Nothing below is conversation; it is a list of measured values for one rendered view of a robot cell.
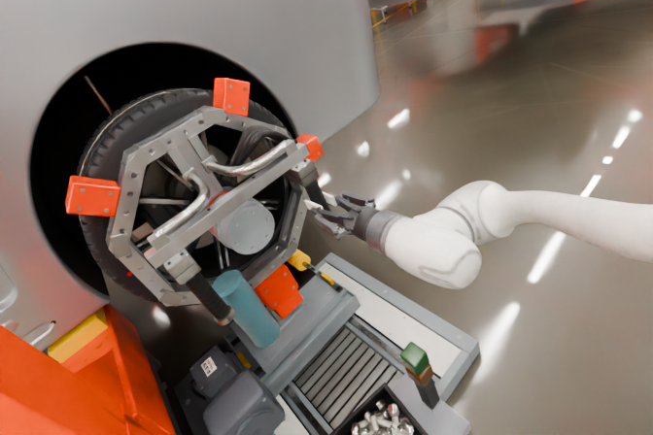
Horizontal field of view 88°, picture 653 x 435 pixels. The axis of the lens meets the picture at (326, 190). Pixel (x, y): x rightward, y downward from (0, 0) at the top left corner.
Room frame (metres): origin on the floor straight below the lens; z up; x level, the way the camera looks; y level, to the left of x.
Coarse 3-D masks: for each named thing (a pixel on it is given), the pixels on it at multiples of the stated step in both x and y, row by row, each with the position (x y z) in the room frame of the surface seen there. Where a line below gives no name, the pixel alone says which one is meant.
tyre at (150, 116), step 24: (144, 96) 1.08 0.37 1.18; (168, 96) 0.94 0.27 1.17; (192, 96) 0.95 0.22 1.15; (120, 120) 0.90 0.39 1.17; (144, 120) 0.89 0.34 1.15; (168, 120) 0.91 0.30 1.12; (264, 120) 1.02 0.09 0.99; (96, 144) 0.90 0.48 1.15; (120, 144) 0.85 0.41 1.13; (96, 168) 0.82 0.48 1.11; (96, 216) 0.79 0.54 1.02; (96, 240) 0.77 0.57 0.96; (120, 264) 0.77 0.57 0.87; (144, 288) 0.77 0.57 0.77
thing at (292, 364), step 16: (320, 272) 1.18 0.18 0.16; (336, 288) 1.03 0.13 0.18; (336, 304) 0.98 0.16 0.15; (352, 304) 0.95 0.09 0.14; (320, 320) 0.93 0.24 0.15; (336, 320) 0.91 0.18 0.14; (224, 336) 1.05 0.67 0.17; (320, 336) 0.86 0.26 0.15; (240, 352) 0.92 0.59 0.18; (304, 352) 0.82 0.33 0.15; (256, 368) 0.84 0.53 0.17; (288, 368) 0.79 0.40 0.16; (272, 384) 0.75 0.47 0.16; (288, 384) 0.77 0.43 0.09
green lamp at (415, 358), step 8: (408, 344) 0.39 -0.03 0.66; (408, 352) 0.37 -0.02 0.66; (416, 352) 0.37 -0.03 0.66; (424, 352) 0.36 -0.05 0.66; (408, 360) 0.36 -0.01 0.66; (416, 360) 0.35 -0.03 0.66; (424, 360) 0.35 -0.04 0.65; (408, 368) 0.36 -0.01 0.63; (416, 368) 0.34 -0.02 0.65; (424, 368) 0.35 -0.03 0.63
